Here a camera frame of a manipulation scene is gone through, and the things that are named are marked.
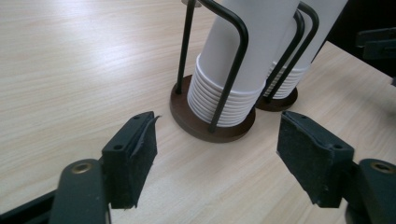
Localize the black wire cup holder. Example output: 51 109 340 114
255 1 320 113
169 0 257 144

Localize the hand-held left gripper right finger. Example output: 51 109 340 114
276 110 356 209

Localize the black device at right edge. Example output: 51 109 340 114
355 27 396 61

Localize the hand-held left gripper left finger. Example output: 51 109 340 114
101 110 159 210

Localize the stack of white paper cups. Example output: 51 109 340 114
186 0 301 128
262 0 349 101

